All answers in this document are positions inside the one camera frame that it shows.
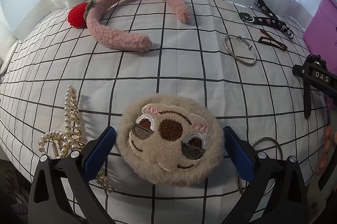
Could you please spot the person right hand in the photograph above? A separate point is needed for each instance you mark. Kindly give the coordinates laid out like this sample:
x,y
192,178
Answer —
x,y
326,148

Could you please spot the brown hair clip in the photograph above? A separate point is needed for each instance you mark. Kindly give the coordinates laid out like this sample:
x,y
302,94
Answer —
x,y
267,39

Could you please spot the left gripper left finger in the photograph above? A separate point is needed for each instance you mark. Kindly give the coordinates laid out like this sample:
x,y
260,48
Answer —
x,y
48,201

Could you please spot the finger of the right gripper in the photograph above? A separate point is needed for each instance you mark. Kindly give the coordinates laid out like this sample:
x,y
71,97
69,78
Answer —
x,y
306,98

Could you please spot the beige plush face pouch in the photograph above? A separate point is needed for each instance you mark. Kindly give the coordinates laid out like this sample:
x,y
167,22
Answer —
x,y
170,140

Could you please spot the white grid bedsheet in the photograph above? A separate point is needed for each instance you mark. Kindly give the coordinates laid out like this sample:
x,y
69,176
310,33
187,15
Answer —
x,y
215,59

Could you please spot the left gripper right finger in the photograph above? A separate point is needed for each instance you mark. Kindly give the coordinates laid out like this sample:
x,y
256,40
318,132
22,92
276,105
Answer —
x,y
288,201

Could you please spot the pink plastic bin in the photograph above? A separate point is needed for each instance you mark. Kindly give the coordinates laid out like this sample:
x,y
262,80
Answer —
x,y
320,35

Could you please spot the white device at edge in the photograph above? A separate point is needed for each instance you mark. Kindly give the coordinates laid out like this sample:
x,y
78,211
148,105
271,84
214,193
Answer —
x,y
8,58

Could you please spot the silver ring bangle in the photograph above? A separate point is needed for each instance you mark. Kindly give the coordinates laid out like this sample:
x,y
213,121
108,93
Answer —
x,y
250,162

